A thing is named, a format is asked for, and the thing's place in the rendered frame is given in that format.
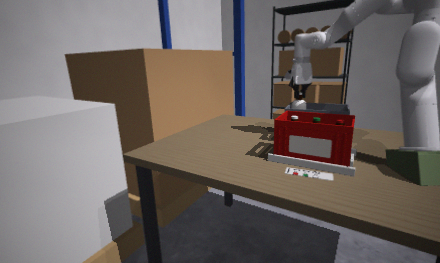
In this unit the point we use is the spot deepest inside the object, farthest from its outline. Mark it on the white paper pick list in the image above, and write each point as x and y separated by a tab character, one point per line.
311	174

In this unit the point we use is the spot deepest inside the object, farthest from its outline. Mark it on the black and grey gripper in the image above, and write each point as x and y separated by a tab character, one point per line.
301	73

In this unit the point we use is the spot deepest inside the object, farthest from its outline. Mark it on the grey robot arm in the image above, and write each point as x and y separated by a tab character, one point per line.
415	66

